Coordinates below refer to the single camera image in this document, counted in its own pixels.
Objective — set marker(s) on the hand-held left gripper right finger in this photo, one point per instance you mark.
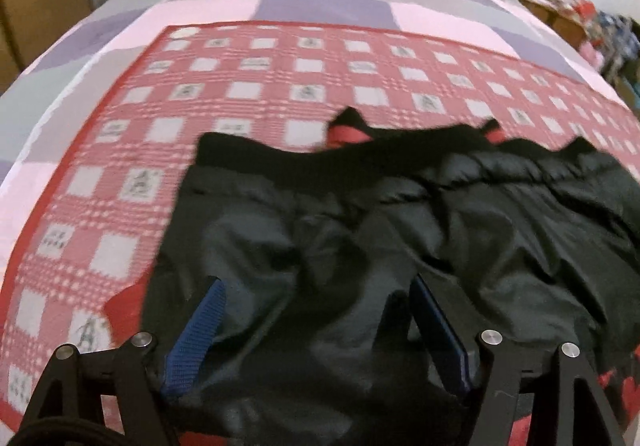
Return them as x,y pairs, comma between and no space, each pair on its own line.
440,331

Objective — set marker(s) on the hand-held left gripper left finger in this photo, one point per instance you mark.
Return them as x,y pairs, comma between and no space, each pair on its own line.
197,341

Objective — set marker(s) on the red jacket with black lining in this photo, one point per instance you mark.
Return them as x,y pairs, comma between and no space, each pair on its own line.
350,236

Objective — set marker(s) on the red checked blanket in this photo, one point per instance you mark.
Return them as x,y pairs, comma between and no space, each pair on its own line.
250,76

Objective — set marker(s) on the cluttered wooden side table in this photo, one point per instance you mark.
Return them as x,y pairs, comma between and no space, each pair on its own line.
600,26

